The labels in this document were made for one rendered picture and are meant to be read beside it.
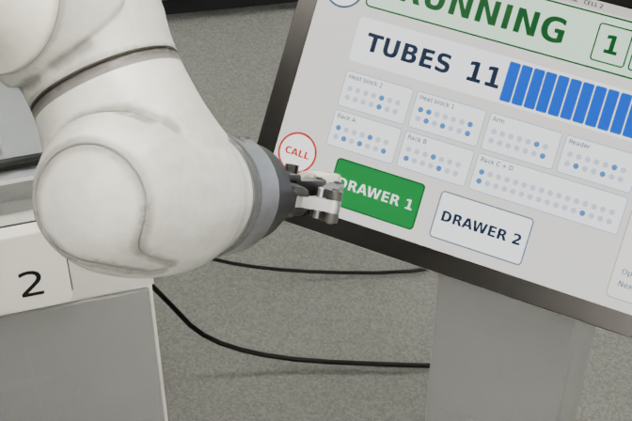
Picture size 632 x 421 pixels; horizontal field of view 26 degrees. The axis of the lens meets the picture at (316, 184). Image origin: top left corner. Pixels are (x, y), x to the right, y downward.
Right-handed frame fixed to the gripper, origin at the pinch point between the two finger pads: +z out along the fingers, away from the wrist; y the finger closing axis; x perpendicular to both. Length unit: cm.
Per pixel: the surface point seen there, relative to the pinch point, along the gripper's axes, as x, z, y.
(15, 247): 13.2, 11.7, 35.0
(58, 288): 17.5, 18.0, 32.7
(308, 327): 35, 128, 40
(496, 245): 3.0, 16.7, -12.9
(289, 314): 34, 129, 44
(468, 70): -12.8, 16.9, -7.1
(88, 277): 16.3, 21.4, 31.1
